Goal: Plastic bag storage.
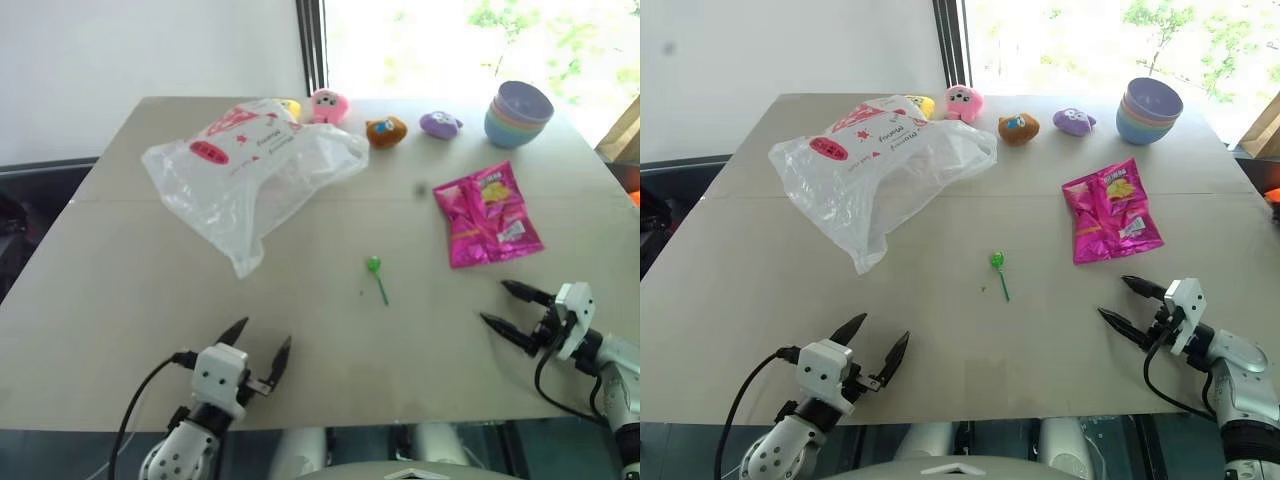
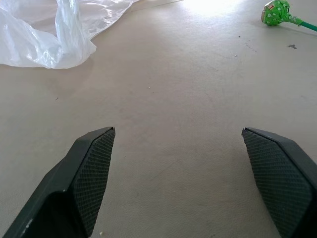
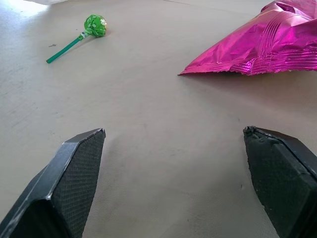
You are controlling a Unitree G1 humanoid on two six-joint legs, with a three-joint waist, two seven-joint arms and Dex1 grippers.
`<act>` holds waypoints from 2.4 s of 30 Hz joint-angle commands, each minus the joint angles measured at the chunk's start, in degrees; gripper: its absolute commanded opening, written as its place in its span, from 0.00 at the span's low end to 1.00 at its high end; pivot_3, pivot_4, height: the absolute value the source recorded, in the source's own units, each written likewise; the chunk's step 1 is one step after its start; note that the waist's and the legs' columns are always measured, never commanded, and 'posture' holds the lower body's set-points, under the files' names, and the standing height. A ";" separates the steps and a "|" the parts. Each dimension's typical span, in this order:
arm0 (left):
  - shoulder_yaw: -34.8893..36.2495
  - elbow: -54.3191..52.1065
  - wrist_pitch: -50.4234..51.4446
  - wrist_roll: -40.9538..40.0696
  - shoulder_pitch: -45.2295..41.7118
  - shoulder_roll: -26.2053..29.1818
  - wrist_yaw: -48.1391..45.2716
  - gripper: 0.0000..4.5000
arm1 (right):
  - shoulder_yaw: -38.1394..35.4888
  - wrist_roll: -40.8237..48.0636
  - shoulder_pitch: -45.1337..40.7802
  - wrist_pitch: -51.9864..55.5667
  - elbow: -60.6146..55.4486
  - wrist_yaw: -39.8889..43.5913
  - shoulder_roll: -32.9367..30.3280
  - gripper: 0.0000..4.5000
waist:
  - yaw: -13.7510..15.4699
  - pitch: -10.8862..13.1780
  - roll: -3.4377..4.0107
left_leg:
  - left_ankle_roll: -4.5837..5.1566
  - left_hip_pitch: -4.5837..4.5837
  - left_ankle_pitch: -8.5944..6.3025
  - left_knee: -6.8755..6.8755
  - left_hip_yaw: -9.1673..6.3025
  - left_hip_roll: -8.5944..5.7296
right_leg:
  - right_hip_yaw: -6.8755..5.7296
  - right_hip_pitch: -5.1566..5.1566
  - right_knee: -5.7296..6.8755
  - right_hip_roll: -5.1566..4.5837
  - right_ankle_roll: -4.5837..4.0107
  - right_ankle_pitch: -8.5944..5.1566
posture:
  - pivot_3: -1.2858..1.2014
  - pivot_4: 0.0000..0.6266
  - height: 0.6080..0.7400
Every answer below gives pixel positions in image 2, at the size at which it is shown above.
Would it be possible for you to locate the clear white plastic bag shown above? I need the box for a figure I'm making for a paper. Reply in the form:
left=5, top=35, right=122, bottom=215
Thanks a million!
left=0, top=0, right=152, bottom=69

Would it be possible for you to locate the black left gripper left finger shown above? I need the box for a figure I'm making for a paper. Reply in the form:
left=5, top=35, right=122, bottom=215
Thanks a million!
left=0, top=126, right=116, bottom=238

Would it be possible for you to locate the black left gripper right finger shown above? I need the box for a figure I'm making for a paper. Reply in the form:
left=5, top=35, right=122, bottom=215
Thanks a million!
left=241, top=127, right=317, bottom=238

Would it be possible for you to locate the green patterned plug with cable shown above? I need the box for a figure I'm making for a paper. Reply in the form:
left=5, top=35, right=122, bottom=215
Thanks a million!
left=260, top=0, right=317, bottom=33

